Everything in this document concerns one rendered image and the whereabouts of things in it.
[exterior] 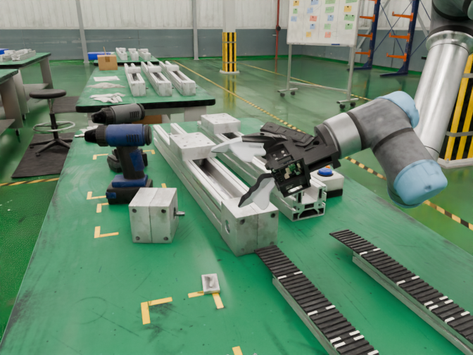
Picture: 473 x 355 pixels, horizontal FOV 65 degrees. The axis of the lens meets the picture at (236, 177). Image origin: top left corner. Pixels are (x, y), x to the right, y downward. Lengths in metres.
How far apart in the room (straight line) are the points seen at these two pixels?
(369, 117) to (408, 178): 0.12
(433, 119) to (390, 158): 0.18
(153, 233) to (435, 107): 0.64
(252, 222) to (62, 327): 0.39
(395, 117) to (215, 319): 0.45
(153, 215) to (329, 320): 0.43
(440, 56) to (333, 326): 0.56
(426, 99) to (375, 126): 0.19
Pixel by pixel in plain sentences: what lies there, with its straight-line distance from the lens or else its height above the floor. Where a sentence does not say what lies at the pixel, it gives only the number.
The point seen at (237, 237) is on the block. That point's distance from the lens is 0.80.
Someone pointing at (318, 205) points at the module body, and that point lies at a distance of 1.00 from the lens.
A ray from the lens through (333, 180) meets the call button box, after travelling 1.10.
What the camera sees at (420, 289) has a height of 0.81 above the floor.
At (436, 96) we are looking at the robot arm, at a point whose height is 1.11.
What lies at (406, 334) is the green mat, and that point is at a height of 0.78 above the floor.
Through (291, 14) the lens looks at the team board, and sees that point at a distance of 7.31.
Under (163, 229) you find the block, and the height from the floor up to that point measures 0.81.
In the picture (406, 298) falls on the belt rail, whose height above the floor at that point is 0.79.
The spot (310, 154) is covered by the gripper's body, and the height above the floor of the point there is 1.04.
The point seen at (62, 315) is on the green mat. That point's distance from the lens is 0.75.
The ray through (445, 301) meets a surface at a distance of 0.74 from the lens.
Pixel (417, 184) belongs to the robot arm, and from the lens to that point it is 0.65.
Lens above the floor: 1.24
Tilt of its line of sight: 22 degrees down
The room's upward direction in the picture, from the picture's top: straight up
